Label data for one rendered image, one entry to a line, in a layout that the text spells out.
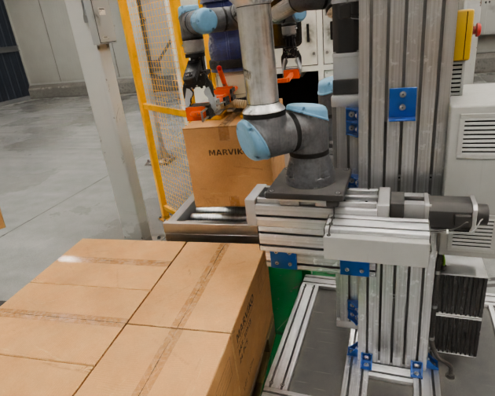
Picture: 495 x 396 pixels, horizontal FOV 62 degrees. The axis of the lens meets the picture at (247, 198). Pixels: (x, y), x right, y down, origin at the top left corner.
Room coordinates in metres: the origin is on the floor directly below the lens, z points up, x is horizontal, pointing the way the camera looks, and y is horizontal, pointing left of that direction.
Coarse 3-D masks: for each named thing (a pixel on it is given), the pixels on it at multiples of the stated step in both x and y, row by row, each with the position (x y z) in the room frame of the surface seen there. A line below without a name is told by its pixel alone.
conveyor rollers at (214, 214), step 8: (200, 208) 2.16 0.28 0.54; (208, 208) 2.14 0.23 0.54; (216, 208) 2.13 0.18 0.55; (224, 208) 2.12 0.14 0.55; (232, 208) 2.11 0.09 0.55; (240, 208) 2.09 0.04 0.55; (192, 216) 2.07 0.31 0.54; (200, 216) 2.06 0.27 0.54; (208, 216) 2.05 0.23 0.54; (216, 216) 2.03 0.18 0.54; (224, 216) 2.02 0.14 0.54; (232, 216) 2.01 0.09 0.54; (240, 216) 2.00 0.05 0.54
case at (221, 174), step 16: (240, 112) 2.07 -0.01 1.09; (192, 128) 1.85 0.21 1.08; (208, 128) 1.83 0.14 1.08; (224, 128) 1.81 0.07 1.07; (192, 144) 1.85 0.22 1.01; (208, 144) 1.83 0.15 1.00; (224, 144) 1.81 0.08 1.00; (192, 160) 1.85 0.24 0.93; (208, 160) 1.83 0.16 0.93; (224, 160) 1.82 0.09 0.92; (240, 160) 1.80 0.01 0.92; (272, 160) 1.79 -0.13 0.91; (192, 176) 1.85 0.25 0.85; (208, 176) 1.84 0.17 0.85; (224, 176) 1.82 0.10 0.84; (240, 176) 1.80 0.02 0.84; (256, 176) 1.78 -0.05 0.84; (272, 176) 1.77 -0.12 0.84; (208, 192) 1.84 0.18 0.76; (224, 192) 1.82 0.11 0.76; (240, 192) 1.80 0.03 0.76
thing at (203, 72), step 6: (186, 54) 1.52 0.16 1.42; (192, 54) 1.51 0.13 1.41; (198, 54) 1.51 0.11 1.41; (204, 54) 1.53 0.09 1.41; (204, 60) 1.58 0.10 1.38; (204, 66) 1.57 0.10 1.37; (204, 72) 1.53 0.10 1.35; (210, 72) 1.57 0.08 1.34; (198, 78) 1.51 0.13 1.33; (204, 78) 1.50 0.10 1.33; (192, 84) 1.51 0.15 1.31; (198, 84) 1.51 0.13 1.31; (204, 84) 1.50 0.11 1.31
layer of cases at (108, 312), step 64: (64, 256) 1.77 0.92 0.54; (128, 256) 1.69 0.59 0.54; (192, 256) 1.63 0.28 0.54; (256, 256) 1.56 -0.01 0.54; (0, 320) 1.31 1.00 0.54; (64, 320) 1.26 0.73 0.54; (128, 320) 1.22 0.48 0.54; (192, 320) 1.18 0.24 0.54; (256, 320) 1.38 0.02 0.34; (0, 384) 0.98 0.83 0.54; (64, 384) 0.95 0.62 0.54; (128, 384) 0.92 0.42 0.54; (192, 384) 0.89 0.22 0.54
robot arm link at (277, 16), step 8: (288, 0) 1.87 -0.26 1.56; (296, 0) 1.82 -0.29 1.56; (304, 0) 1.80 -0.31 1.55; (312, 0) 1.78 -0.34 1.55; (320, 0) 1.78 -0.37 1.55; (272, 8) 2.10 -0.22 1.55; (280, 8) 1.99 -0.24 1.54; (288, 8) 1.92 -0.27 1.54; (296, 8) 1.84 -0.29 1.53; (304, 8) 1.82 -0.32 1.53; (312, 8) 1.80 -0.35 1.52; (320, 8) 1.80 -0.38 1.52; (272, 16) 2.10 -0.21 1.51; (280, 16) 2.03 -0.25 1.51
